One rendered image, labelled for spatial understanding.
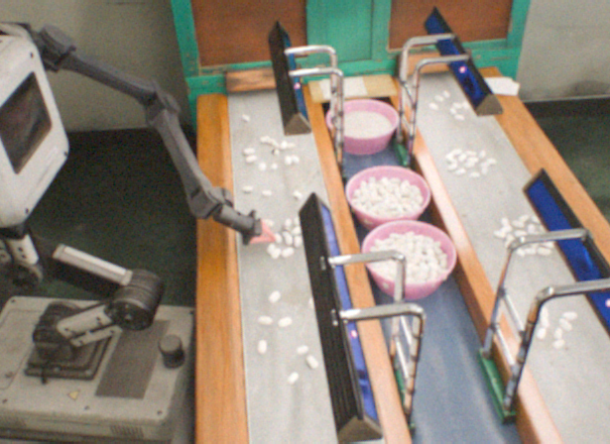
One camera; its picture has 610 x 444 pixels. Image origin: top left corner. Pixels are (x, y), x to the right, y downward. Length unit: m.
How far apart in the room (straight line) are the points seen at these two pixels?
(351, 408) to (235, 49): 1.75
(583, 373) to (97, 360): 1.35
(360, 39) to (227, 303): 1.29
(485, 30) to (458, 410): 1.61
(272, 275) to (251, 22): 1.08
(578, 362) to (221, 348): 0.88
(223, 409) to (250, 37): 1.50
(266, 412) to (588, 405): 0.75
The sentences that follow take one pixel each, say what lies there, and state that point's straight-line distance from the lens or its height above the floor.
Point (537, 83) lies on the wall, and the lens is 3.92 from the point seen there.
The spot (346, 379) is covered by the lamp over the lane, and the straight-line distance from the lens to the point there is 1.20.
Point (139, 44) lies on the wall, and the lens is 3.56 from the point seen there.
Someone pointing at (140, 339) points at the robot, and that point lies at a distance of 2.14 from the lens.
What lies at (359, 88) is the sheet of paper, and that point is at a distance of 2.62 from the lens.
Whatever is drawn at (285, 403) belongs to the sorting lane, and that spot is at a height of 0.74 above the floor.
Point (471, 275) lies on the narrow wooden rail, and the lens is 1.87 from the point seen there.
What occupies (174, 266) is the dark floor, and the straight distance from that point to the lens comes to 3.04.
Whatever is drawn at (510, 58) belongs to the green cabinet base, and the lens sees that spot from 2.88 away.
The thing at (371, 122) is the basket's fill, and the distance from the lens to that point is 2.51.
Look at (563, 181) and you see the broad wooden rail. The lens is 2.26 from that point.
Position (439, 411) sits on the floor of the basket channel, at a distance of 1.69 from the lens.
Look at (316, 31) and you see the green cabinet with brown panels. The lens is 2.60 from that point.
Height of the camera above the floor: 2.08
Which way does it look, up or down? 41 degrees down
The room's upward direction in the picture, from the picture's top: 3 degrees counter-clockwise
